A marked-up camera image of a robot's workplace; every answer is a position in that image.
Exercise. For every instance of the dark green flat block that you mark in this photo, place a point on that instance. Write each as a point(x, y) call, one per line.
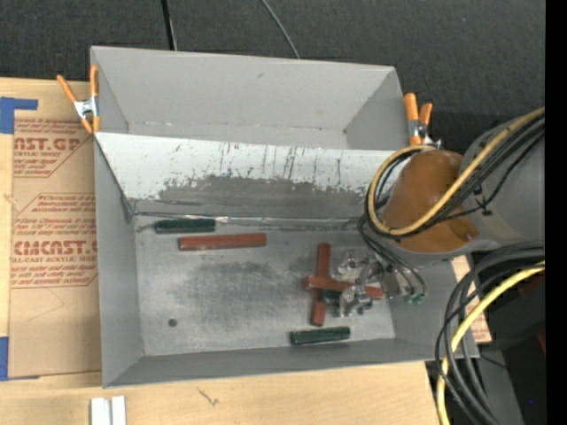
point(331, 298)
point(184, 226)
point(320, 336)

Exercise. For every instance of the brown cardboard board, red print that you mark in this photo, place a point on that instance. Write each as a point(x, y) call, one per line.
point(48, 281)

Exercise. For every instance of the red-brown flat block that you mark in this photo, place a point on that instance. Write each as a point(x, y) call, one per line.
point(222, 241)
point(321, 264)
point(325, 284)

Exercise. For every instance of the grey metal bin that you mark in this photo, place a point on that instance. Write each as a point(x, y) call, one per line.
point(230, 281)

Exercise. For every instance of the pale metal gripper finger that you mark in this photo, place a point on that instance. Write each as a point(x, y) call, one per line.
point(354, 265)
point(352, 301)

